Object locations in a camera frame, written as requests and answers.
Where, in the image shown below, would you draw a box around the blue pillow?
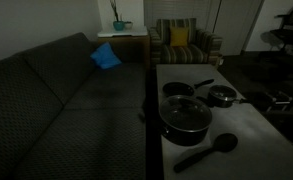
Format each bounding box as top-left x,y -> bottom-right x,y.
89,41 -> 123,70

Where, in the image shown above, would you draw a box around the grey coffee table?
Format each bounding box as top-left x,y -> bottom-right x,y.
155,63 -> 293,180

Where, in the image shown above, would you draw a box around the dark grey sofa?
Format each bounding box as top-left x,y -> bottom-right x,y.
0,31 -> 150,180

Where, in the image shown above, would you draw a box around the black frying pan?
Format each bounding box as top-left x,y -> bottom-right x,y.
161,78 -> 216,98

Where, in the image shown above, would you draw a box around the small black saucepan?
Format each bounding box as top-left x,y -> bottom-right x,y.
205,84 -> 250,109

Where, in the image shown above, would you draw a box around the black plastic serving spoon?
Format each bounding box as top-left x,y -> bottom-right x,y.
173,132 -> 239,174

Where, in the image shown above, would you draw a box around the yellow cushion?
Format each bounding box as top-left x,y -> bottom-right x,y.
169,26 -> 190,47

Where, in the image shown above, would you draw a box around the white window blinds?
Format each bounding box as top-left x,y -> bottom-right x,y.
143,0 -> 222,33

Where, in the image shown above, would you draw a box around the large black pot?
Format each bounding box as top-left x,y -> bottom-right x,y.
140,94 -> 214,147

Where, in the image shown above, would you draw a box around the teal potted plant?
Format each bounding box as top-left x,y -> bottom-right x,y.
109,0 -> 126,32

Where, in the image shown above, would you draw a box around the wooden white-topped side table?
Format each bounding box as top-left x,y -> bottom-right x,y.
96,26 -> 151,69

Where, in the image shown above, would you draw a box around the small glass saucepan lid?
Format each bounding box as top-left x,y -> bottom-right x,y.
208,84 -> 238,100

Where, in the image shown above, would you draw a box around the striped armchair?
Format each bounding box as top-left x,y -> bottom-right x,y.
148,17 -> 224,69

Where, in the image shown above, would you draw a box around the black equipment frame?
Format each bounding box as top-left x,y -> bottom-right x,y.
242,89 -> 293,113

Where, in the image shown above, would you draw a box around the large glass pot lid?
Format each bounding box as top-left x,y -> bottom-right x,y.
158,94 -> 214,133

